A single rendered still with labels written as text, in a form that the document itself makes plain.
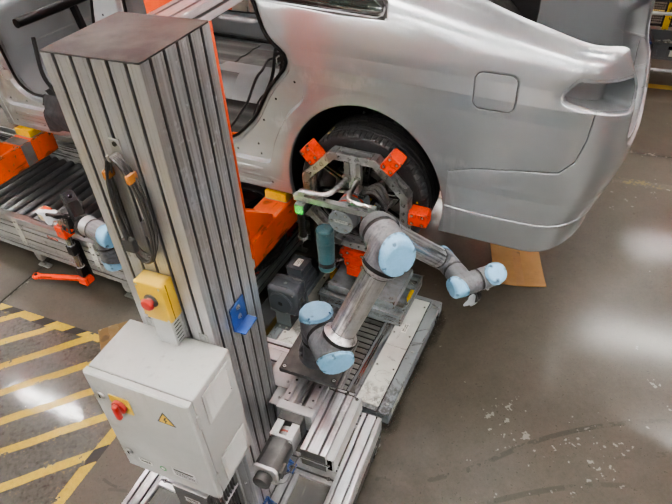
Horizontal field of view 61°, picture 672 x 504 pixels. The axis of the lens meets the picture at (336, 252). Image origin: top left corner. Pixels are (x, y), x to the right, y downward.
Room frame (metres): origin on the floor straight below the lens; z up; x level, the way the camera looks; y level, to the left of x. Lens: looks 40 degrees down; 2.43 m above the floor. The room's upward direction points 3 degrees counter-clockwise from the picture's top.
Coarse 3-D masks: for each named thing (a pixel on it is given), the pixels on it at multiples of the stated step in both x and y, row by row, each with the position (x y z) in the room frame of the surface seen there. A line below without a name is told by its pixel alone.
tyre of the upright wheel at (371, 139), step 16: (336, 128) 2.46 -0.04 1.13; (352, 128) 2.37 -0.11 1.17; (368, 128) 2.35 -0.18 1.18; (384, 128) 2.36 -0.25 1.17; (400, 128) 2.38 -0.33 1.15; (320, 144) 2.38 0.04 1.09; (336, 144) 2.34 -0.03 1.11; (352, 144) 2.30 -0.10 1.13; (368, 144) 2.27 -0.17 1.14; (384, 144) 2.24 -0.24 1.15; (400, 144) 2.27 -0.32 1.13; (416, 144) 2.32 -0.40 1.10; (416, 160) 2.23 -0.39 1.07; (416, 176) 2.17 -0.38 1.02; (432, 176) 2.26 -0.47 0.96; (416, 192) 2.16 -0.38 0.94; (432, 192) 2.22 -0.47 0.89; (432, 208) 2.27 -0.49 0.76
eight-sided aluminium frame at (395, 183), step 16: (320, 160) 2.29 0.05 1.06; (352, 160) 2.21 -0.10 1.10; (368, 160) 2.18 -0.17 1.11; (304, 176) 2.33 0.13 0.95; (384, 176) 2.14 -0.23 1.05; (400, 192) 2.11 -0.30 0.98; (320, 208) 2.36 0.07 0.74; (400, 208) 2.10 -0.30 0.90; (336, 240) 2.26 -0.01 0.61; (352, 240) 2.24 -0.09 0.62
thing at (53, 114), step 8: (48, 96) 3.32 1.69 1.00; (48, 104) 3.30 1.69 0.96; (56, 104) 3.27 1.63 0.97; (48, 112) 3.29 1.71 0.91; (56, 112) 3.26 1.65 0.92; (48, 120) 3.28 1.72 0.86; (56, 120) 3.26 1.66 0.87; (64, 120) 3.22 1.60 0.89; (56, 128) 3.27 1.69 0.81; (64, 128) 3.24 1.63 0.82
